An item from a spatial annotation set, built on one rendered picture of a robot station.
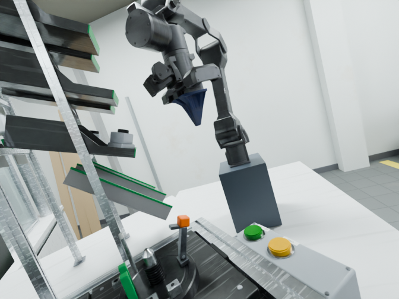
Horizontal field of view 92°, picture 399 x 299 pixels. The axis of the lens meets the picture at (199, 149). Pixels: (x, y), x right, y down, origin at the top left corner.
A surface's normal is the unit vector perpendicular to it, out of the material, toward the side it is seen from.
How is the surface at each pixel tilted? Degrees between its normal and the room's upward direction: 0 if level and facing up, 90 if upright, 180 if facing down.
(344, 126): 90
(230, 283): 0
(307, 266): 0
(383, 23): 90
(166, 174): 90
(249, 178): 90
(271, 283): 0
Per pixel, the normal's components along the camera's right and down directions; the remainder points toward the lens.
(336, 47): -0.14, 0.20
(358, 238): -0.30, -0.94
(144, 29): -0.43, 0.28
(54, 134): 0.30, 0.05
